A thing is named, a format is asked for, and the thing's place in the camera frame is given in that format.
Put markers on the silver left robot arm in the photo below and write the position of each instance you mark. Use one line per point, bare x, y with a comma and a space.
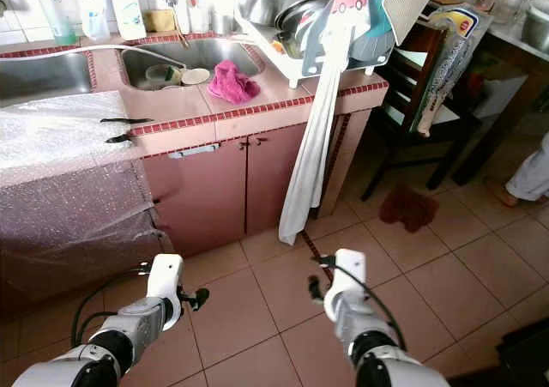
141, 323

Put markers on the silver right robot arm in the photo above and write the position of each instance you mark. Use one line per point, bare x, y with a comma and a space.
352, 318

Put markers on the pink cabinet door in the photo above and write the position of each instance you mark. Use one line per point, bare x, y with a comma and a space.
197, 194
274, 177

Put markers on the reddish brown cloth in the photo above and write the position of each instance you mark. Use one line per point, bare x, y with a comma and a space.
407, 208

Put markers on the white car print towel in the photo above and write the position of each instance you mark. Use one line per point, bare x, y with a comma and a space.
317, 147

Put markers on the short black clip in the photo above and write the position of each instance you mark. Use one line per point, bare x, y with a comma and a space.
120, 136

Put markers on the clear bubble wrap sheet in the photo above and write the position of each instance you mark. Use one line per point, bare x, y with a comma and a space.
69, 164

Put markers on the long black clip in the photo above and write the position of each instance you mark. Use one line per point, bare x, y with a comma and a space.
129, 120

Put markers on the pink cloth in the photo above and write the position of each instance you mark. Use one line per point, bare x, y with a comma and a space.
232, 85

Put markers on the small white plate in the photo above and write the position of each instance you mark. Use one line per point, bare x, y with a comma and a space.
196, 75

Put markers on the clear glass bowl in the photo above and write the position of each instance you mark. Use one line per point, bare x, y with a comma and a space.
161, 76

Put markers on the person leg white trousers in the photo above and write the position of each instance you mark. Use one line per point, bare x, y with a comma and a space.
533, 177

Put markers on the white dish rack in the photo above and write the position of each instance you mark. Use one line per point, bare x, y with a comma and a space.
266, 42

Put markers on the dark wooden chair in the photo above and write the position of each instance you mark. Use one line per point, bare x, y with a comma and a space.
420, 44

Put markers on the printed plastic bag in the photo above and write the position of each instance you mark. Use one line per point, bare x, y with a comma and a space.
455, 61

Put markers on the white cup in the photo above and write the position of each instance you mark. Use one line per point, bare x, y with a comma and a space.
199, 20

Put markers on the yellow sponge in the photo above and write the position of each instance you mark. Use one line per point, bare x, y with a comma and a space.
159, 21

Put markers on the large steel pot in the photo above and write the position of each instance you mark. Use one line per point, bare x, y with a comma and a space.
300, 3

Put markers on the small steel pot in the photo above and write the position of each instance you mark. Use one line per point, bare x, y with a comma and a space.
260, 8

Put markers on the teal cloth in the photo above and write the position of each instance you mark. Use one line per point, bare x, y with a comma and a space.
382, 5

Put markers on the white plastic bottle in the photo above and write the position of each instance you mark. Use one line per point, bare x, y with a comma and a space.
129, 14

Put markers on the clear plastic cup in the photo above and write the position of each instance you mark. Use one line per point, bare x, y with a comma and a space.
94, 22

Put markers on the white mesh board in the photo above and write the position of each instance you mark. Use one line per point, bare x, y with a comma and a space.
410, 5

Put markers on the dark wooden table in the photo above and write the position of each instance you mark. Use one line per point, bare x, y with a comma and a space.
532, 69

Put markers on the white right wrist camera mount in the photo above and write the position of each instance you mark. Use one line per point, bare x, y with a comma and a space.
347, 271

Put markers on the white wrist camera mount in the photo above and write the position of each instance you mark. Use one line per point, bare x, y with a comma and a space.
165, 280
347, 271

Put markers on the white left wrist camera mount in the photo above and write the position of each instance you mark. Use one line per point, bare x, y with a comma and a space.
165, 280

